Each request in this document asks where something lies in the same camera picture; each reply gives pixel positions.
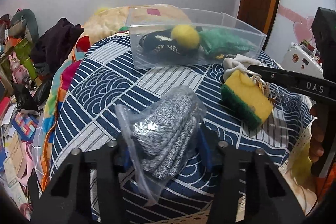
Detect yellow green sponge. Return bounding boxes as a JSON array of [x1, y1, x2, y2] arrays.
[[221, 70, 273, 130]]

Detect green knitted cloth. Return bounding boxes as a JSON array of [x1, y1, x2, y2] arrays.
[[199, 28, 255, 59]]

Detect grey socks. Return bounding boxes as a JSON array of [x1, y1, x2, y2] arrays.
[[116, 86, 207, 206]]

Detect yellow felt ball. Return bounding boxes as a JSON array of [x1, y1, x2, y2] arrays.
[[171, 24, 201, 50]]

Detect black white strap band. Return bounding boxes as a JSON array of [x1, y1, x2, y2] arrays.
[[139, 28, 200, 59]]

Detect clear plastic storage box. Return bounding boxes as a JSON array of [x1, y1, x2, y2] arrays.
[[126, 5, 266, 69]]

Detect person's right hand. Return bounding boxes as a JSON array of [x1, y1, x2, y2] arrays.
[[309, 103, 326, 163]]

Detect blue white patterned tablecloth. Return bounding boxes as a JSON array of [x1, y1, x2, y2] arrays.
[[50, 33, 312, 223]]

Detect pink rabbit toy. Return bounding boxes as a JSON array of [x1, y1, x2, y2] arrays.
[[8, 51, 37, 90]]

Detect dark purple clothing pile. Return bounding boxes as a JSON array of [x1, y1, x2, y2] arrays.
[[30, 18, 84, 76]]

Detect green gift bag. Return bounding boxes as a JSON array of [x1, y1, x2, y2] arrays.
[[1, 38, 37, 81]]

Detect grey plush toy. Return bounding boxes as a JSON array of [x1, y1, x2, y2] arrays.
[[9, 9, 39, 43]]

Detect cream drawstring pouch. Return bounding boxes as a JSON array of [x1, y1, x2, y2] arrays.
[[223, 54, 276, 103]]

